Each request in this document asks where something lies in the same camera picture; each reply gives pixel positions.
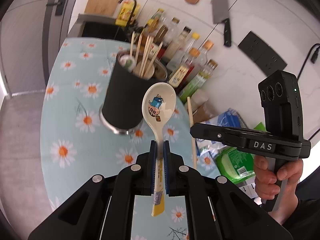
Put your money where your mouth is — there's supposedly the steel cleaver black handle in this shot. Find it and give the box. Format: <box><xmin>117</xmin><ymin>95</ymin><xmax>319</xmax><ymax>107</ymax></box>
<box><xmin>211</xmin><ymin>0</ymin><xmax>232</xmax><ymax>47</ymax></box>

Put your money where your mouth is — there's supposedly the cream spoon with blue cartoon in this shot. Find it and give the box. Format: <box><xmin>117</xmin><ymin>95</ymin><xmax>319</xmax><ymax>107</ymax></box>
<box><xmin>142</xmin><ymin>82</ymin><xmax>176</xmax><ymax>217</ymax></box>

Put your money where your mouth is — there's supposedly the black door handle lock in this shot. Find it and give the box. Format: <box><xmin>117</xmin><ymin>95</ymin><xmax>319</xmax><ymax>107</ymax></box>
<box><xmin>46</xmin><ymin>0</ymin><xmax>66</xmax><ymax>16</ymax></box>

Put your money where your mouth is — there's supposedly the black kitchen faucet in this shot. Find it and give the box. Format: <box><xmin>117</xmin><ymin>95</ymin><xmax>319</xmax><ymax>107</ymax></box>
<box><xmin>116</xmin><ymin>0</ymin><xmax>140</xmax><ymax>27</ymax></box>

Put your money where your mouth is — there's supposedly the cream spoon with pig picture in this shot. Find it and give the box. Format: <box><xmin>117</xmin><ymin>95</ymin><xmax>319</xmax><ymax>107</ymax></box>
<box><xmin>134</xmin><ymin>61</ymin><xmax>155</xmax><ymax>80</ymax></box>

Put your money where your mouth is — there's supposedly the yellow cap clear bottle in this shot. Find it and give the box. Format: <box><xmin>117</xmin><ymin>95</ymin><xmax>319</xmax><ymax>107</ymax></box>
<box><xmin>176</xmin><ymin>32</ymin><xmax>200</xmax><ymax>63</ymax></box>

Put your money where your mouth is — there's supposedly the person's right hand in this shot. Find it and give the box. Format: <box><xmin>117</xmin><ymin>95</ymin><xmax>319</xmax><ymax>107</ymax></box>
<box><xmin>254</xmin><ymin>155</ymin><xmax>303</xmax><ymax>224</ymax></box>

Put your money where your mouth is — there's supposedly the green sugar bag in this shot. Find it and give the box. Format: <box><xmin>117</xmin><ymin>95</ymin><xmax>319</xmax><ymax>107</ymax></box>
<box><xmin>215</xmin><ymin>122</ymin><xmax>267</xmax><ymax>185</ymax></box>

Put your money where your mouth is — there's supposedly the white spoon with green frog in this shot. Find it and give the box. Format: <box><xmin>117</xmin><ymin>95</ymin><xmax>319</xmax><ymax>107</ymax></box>
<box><xmin>119</xmin><ymin>54</ymin><xmax>136</xmax><ymax>72</ymax></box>

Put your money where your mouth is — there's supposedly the clear bottle orange cap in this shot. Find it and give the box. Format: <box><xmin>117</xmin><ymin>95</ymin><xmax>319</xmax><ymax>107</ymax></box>
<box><xmin>197</xmin><ymin>40</ymin><xmax>214</xmax><ymax>66</ymax></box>

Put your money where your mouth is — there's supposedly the daisy-print light blue tablecloth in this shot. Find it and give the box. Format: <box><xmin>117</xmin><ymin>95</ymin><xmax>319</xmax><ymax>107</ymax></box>
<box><xmin>39</xmin><ymin>37</ymin><xmax>221</xmax><ymax>240</ymax></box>

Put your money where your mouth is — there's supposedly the green label oil bottle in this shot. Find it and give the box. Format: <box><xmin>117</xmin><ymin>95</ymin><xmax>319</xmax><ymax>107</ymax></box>
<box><xmin>178</xmin><ymin>59</ymin><xmax>218</xmax><ymax>103</ymax></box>

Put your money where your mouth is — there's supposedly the grey door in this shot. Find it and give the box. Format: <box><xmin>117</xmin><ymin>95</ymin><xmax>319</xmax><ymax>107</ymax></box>
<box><xmin>1</xmin><ymin>0</ymin><xmax>76</xmax><ymax>96</ymax></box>

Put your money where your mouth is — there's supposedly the black kitchen sink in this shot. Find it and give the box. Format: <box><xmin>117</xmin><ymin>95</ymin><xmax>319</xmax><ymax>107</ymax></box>
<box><xmin>73</xmin><ymin>14</ymin><xmax>130</xmax><ymax>42</ymax></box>

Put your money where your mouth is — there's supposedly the yellow oil jug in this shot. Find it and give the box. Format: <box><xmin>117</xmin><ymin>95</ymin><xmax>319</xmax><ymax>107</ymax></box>
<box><xmin>116</xmin><ymin>0</ymin><xmax>140</xmax><ymax>27</ymax></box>

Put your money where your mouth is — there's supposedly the horizontal bamboo chopstick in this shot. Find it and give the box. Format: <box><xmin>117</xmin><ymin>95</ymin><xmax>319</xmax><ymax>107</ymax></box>
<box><xmin>130</xmin><ymin>31</ymin><xmax>136</xmax><ymax>57</ymax></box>

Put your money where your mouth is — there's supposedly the blue white salt bag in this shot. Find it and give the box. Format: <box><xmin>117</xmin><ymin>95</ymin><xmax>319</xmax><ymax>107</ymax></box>
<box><xmin>196</xmin><ymin>108</ymin><xmax>249</xmax><ymax>160</ymax></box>

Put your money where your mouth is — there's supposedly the black wall power strip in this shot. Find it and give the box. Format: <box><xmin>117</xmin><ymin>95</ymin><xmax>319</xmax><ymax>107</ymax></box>
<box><xmin>238</xmin><ymin>31</ymin><xmax>287</xmax><ymax>76</ymax></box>

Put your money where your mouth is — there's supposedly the soy sauce bottle orange cap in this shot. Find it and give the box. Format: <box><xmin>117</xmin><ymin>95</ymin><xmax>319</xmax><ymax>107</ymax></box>
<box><xmin>168</xmin><ymin>47</ymin><xmax>200</xmax><ymax>90</ymax></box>

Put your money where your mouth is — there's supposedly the black cap pale bottle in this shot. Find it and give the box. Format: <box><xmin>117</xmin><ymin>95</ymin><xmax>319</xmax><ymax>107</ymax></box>
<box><xmin>163</xmin><ymin>26</ymin><xmax>191</xmax><ymax>62</ymax></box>

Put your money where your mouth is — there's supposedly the brown spice jar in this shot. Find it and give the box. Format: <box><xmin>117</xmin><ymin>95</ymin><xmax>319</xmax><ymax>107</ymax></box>
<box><xmin>193</xmin><ymin>101</ymin><xmax>219</xmax><ymax>123</ymax></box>

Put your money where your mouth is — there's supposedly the white spice jar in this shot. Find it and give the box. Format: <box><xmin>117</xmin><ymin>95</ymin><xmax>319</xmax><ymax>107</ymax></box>
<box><xmin>190</xmin><ymin>89</ymin><xmax>209</xmax><ymax>113</ymax></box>

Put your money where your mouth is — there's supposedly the black cylindrical utensil holder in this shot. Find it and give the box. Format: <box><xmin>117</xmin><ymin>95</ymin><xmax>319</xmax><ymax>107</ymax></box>
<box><xmin>99</xmin><ymin>50</ymin><xmax>169</xmax><ymax>134</ymax></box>

